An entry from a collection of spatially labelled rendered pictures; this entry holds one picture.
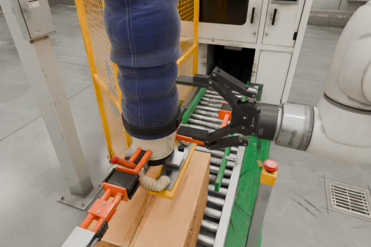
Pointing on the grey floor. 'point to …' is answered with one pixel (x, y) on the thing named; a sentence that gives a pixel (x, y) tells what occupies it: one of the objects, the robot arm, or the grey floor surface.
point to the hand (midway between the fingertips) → (183, 106)
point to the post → (260, 206)
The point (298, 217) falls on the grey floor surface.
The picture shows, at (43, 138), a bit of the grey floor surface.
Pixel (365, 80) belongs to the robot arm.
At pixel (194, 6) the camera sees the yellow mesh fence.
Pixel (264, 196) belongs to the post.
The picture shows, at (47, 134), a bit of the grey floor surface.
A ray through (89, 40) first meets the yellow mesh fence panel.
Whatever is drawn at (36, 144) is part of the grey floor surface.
